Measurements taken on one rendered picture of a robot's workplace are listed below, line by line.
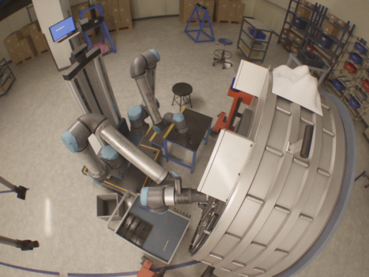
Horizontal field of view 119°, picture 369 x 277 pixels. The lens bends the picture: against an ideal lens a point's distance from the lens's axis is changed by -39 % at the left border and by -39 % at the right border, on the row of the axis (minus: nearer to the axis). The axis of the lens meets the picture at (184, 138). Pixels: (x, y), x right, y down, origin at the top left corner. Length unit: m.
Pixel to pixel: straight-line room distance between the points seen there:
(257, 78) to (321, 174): 0.60
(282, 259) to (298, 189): 0.33
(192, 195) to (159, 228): 0.89
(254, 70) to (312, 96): 0.37
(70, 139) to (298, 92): 1.06
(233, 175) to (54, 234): 2.63
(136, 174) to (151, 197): 1.38
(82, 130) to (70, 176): 2.07
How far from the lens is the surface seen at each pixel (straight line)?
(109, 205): 2.51
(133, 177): 2.18
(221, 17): 7.85
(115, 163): 1.50
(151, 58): 1.33
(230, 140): 0.61
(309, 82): 0.82
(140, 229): 1.65
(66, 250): 2.75
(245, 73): 1.02
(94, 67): 1.37
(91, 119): 0.95
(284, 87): 0.80
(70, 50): 5.33
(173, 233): 1.62
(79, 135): 0.93
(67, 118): 3.80
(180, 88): 2.95
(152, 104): 1.39
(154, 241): 1.63
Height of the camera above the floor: 2.27
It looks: 55 degrees down
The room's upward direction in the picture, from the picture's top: 3 degrees clockwise
